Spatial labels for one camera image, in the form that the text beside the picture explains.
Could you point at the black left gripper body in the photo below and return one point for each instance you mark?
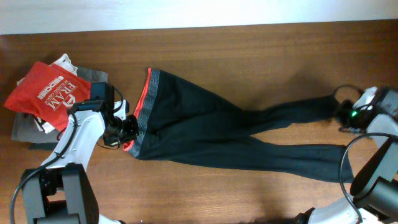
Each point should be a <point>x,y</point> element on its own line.
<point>122,130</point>

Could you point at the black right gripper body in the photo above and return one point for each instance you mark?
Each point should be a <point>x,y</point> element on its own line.
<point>348,116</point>

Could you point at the black leggings red waistband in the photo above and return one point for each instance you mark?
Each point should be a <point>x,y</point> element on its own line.
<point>182,122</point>

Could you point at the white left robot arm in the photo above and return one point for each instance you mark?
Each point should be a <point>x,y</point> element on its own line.
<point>59,190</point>

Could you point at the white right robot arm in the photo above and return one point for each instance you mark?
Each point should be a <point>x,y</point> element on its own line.
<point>372,197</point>

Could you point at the dark folded garment bottom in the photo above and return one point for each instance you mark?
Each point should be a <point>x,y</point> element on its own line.
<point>43,146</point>

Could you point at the red printed t-shirt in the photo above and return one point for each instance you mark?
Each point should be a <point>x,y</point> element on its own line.
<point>43,90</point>

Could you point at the white folded garment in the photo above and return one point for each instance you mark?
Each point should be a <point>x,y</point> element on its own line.
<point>66,62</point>

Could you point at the grey folded garment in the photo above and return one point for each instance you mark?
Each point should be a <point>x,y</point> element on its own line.
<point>25,129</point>

